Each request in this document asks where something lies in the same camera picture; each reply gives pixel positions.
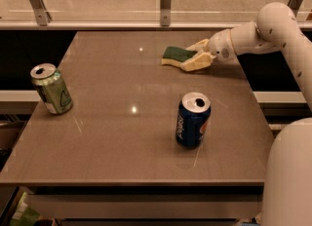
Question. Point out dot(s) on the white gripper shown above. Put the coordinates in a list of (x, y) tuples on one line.
[(220, 46)]

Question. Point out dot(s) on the green and yellow sponge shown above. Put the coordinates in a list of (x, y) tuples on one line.
[(175, 56)]

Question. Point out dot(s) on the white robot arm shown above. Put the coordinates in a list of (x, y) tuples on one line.
[(287, 196)]

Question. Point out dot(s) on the blue Pepsi can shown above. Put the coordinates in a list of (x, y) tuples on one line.
[(194, 111)]

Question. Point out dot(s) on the green soda can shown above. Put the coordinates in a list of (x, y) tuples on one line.
[(49, 84)]

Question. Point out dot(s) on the green bag under table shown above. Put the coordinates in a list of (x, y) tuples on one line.
[(24, 215)]

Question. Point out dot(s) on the middle metal rail bracket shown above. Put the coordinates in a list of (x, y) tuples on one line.
[(165, 12)]

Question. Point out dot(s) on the left metal rail bracket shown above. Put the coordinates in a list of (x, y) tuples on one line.
[(42, 16)]

